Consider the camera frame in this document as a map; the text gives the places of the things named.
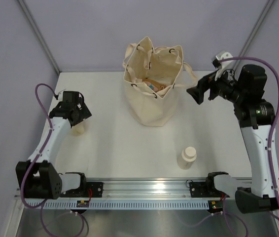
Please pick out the aluminium front rail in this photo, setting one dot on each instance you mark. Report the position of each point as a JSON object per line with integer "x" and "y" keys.
{"x": 143, "y": 189}

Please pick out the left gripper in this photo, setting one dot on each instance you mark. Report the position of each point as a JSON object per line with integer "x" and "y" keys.
{"x": 83, "y": 112}

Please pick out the beige bottle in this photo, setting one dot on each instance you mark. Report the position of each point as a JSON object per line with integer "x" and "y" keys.
{"x": 78, "y": 129}

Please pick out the cream bottle wide cap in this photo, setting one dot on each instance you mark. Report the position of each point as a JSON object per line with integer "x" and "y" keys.
{"x": 186, "y": 158}

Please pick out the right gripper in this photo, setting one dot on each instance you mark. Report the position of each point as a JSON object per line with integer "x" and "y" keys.
{"x": 203, "y": 84}

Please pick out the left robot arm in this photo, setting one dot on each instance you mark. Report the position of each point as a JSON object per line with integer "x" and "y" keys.
{"x": 50, "y": 153}

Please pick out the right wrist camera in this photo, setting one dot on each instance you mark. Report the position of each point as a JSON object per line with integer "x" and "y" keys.
{"x": 221, "y": 62}

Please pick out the orange bottle pink cap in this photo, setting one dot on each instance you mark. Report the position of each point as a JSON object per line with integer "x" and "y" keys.
{"x": 154, "y": 85}

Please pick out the cream canvas tote bag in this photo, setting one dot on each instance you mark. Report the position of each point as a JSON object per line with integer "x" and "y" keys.
{"x": 163, "y": 64}

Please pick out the slotted cable duct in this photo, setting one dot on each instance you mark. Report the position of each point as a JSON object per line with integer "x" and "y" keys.
{"x": 98, "y": 204}

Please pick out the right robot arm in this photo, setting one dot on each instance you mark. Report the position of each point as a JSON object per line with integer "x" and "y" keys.
{"x": 255, "y": 116}

